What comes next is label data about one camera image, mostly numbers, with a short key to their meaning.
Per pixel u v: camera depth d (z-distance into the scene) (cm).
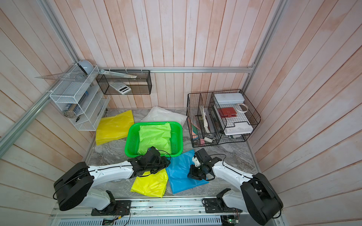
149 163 66
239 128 84
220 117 88
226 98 95
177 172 83
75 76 85
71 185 44
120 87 98
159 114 111
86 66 84
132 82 106
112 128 104
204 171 64
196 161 82
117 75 92
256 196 42
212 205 73
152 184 78
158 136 95
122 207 73
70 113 76
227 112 88
